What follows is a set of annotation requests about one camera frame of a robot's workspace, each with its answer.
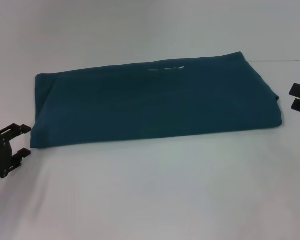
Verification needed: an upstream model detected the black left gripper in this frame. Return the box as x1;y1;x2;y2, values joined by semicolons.
0;122;32;180

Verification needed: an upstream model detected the teal blue shirt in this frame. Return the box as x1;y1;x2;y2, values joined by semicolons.
29;51;283;151

